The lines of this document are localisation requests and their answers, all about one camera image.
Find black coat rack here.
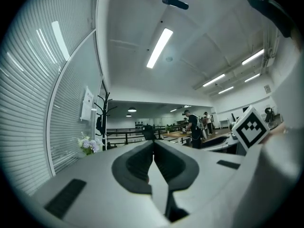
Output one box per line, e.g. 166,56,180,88
94,92,118,152

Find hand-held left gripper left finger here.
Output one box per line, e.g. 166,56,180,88
111,141,155,195

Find wooden table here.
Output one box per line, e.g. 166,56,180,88
162,130,192,140

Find white ceiling cable duct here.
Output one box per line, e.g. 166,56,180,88
259,20,281,75

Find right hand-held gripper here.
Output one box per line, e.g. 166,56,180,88
201,105,270,155

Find person's right forearm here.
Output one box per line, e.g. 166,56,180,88
262,123,288,143

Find person's grey shirt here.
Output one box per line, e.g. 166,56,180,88
209,53,304,228

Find pale flower bouquet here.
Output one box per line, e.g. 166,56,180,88
76,132,104,156

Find long ceiling strip light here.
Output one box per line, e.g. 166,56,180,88
146,28,174,69
241,48,265,66
244,73,261,83
218,86,234,95
202,73,226,88

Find black equipment stand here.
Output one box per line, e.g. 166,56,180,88
264,106,276,124

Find black office chair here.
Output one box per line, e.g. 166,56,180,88
142,125,158,142

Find white window blinds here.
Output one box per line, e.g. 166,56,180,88
1,0,103,197

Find person's black printed sleeve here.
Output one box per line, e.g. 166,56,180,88
237,0,300,38

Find black metal railing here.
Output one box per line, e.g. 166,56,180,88
106,126,167,150

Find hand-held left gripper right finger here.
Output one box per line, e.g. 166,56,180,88
153,140,200,191

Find black hanging bag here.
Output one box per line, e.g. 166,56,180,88
95,116,104,136

